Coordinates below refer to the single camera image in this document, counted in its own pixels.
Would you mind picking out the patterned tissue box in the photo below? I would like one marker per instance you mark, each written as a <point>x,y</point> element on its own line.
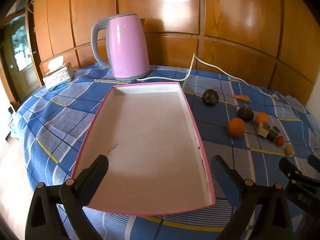
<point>57,76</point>

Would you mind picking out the white tissue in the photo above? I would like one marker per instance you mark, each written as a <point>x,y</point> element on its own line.
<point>55,63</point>

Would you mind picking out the white cut cube piece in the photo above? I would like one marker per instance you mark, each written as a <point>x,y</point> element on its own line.
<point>262,129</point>

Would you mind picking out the pink rimmed white tray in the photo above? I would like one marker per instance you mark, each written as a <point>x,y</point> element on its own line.
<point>150,135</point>

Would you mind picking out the wooden glass door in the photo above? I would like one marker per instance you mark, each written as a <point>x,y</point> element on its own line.
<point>22,55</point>

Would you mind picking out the small orange carrot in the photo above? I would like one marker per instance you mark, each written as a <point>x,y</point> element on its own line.
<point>243,98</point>

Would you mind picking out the large orange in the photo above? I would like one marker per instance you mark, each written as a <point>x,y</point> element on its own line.
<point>236,127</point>

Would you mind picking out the red cherry tomato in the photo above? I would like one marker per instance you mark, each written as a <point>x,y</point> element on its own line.
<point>280,140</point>

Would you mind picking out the pink electric kettle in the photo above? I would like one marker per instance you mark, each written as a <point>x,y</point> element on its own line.
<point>125,47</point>

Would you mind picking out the dark-skinned cut cylinder piece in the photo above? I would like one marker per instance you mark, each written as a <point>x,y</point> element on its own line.
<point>273,133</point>

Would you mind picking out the dark brown round lump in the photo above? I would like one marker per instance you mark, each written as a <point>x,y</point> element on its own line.
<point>245,113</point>
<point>210,97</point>

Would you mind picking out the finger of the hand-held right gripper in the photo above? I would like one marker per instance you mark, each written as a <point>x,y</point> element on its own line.
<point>314,162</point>
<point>287,167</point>

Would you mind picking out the blue plaid tablecloth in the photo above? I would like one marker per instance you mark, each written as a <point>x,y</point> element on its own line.
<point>62,120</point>

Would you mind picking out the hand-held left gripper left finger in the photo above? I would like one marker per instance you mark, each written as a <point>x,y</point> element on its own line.
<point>96,170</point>

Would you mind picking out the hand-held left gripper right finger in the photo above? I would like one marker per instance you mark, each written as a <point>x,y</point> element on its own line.
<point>221,173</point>

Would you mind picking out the wooden panelled wardrobe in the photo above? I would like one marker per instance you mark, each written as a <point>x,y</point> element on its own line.
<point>225,17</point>

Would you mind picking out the small orange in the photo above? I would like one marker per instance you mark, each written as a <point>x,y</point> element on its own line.
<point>261,118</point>

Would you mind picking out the small tan round ball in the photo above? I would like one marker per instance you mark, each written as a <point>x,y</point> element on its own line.
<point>289,149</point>

